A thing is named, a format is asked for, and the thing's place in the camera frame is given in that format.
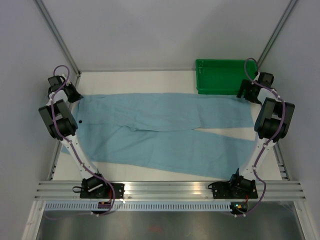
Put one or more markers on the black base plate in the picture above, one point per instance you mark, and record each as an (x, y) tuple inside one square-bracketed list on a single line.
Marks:
[(97, 189), (223, 190)]

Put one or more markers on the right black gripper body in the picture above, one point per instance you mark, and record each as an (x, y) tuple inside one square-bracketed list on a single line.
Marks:
[(247, 85)]

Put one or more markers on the white slotted cable duct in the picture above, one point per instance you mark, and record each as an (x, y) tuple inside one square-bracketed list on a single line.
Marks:
[(142, 206)]

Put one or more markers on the aluminium mounting rail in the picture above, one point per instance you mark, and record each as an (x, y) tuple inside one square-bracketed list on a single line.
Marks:
[(167, 191)]

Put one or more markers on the left aluminium frame post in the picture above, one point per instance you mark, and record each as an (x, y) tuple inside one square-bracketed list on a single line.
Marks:
[(56, 34)]

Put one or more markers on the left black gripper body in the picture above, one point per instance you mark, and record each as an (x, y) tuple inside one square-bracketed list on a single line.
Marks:
[(74, 95)]

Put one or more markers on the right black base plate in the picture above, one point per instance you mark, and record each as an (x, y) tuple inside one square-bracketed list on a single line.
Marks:
[(223, 190)]

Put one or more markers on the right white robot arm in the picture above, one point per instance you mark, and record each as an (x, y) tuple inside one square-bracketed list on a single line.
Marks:
[(271, 125)]

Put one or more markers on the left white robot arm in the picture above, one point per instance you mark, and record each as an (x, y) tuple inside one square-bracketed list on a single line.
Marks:
[(62, 126)]

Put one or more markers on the right aluminium frame post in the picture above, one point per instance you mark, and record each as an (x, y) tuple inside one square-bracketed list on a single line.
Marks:
[(277, 30)]

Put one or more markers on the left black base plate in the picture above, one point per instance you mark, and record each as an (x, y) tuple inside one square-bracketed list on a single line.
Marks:
[(97, 189)]

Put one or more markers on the green plastic tray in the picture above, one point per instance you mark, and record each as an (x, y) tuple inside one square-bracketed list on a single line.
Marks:
[(222, 76)]

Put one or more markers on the light blue trousers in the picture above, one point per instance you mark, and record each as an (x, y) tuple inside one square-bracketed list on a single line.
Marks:
[(165, 131)]

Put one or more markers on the aluminium frame post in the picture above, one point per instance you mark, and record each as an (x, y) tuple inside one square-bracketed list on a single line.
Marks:
[(277, 30), (56, 34)]

